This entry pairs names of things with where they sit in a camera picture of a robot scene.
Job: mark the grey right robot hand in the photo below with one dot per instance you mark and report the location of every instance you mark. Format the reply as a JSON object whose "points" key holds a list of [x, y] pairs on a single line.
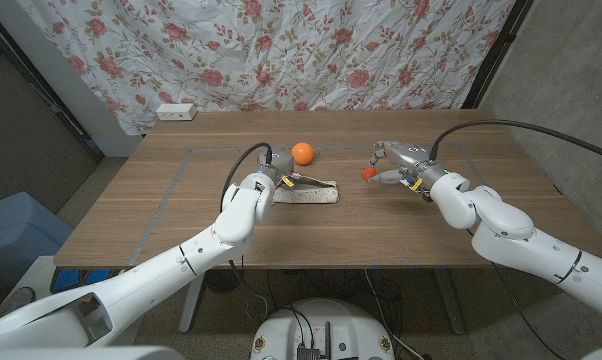
{"points": [[411, 156]]}

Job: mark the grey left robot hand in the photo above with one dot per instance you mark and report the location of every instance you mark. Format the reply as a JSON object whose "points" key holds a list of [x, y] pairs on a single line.
{"points": [[280, 164]]}

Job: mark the beige dotted pen bag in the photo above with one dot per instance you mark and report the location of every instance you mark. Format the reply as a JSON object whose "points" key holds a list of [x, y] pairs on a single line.
{"points": [[311, 195]]}

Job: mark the red textured ball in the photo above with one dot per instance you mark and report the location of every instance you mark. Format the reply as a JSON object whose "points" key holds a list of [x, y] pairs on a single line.
{"points": [[368, 174]]}

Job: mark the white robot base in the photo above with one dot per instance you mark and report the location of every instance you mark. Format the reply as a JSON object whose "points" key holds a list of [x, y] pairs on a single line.
{"points": [[321, 325]]}

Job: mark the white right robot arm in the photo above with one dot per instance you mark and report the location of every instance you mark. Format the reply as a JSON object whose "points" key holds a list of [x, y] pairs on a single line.
{"points": [[501, 220]]}

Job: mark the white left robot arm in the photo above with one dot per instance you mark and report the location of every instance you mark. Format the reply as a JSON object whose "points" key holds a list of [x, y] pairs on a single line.
{"points": [[236, 220]]}

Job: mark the orange fruit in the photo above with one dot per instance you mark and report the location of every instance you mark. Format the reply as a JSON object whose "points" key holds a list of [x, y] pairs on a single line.
{"points": [[302, 153]]}

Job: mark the floral backdrop cloth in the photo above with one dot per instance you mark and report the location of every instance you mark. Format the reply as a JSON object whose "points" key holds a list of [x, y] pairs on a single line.
{"points": [[261, 55]]}

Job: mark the white power strip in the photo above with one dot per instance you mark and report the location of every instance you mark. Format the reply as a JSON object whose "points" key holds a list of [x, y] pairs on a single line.
{"points": [[176, 112]]}

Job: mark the black backdrop stand pole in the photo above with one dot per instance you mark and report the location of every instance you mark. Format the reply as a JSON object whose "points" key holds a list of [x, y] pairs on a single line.
{"points": [[496, 52]]}

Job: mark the white table leg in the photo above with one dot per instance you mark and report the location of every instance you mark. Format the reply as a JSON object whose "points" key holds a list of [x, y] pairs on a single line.
{"points": [[451, 305], [191, 310]]}

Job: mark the blue plastic bin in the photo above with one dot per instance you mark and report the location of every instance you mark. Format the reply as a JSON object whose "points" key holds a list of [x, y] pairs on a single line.
{"points": [[16, 235]]}

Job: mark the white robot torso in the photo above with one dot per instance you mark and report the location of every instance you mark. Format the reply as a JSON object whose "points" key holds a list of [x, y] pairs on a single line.
{"points": [[81, 354]]}

